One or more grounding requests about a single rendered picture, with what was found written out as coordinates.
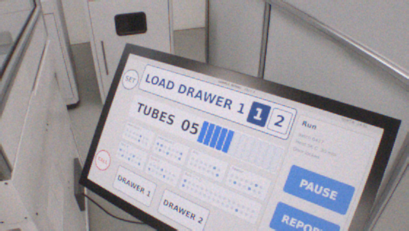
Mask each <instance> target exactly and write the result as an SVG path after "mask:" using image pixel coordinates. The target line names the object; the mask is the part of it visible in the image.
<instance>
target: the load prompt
mask: <svg viewBox="0 0 409 231"><path fill-rule="evenodd" d="M137 88H138V89H140V90H142V91H146V92H148V93H150V94H154V95H156V96H159V97H162V98H165V99H168V100H170V101H173V102H176V103H178V104H181V105H184V106H186V107H190V108H193V109H195V110H198V111H201V112H203V113H207V114H210V115H212V116H215V117H218V118H224V119H226V120H228V121H232V122H234V123H236V124H240V125H242V126H246V127H248V128H251V129H255V130H256V131H259V132H262V133H265V134H267V135H270V136H273V137H276V138H278V139H281V140H286V141H288V139H289V136H290V134H291V130H292V126H293V123H294V119H295V118H296V115H297V112H298V109H295V108H292V107H289V106H286V105H282V104H280V103H277V102H273V101H269V100H267V99H263V98H261V97H258V96H254V95H251V94H247V93H244V92H241V91H237V90H234V89H231V88H227V87H225V86H221V85H218V84H215V83H211V82H208V81H206V80H201V79H199V78H195V77H192V76H188V75H182V74H180V73H177V72H173V71H170V70H167V69H163V68H160V67H157V66H153V65H151V64H146V65H145V69H144V71H143V73H142V77H141V80H140V82H139V85H138V87H137Z"/></svg>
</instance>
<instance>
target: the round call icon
mask: <svg viewBox="0 0 409 231"><path fill-rule="evenodd" d="M113 156H114V153H112V152H109V151H106V150H104V149H103V148H100V147H98V148H97V151H96V156H95V159H94V161H93V164H92V165H93V166H92V167H94V168H96V169H97V170H99V171H101V172H102V173H104V174H106V175H107V174H108V172H109V167H110V165H111V162H112V158H113Z"/></svg>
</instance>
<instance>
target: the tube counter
mask: <svg viewBox="0 0 409 231"><path fill-rule="evenodd" d="M178 129H179V130H178V132H177V135H178V136H180V137H182V138H185V139H187V140H190V141H192V142H194V143H197V144H200V145H202V146H204V147H206V148H209V149H212V150H214V151H217V152H219V153H221V154H224V155H227V156H230V157H233V158H235V159H238V160H240V161H242V162H245V163H248V164H250V165H253V166H254V167H257V168H261V169H263V170H266V171H268V172H270V173H273V174H276V172H277V169H278V166H279V164H280V161H281V158H282V155H283V152H284V150H285V147H283V146H281V145H277V144H275V143H270V142H267V141H265V140H262V139H260V138H257V137H254V136H252V135H248V134H246V133H244V132H240V131H237V130H236V129H233V128H230V127H228V126H224V125H222V124H219V123H216V122H214V121H211V120H208V119H206V118H200V117H198V116H195V115H191V114H190V113H186V112H184V114H183V117H182V119H181V122H180V125H179V128H178Z"/></svg>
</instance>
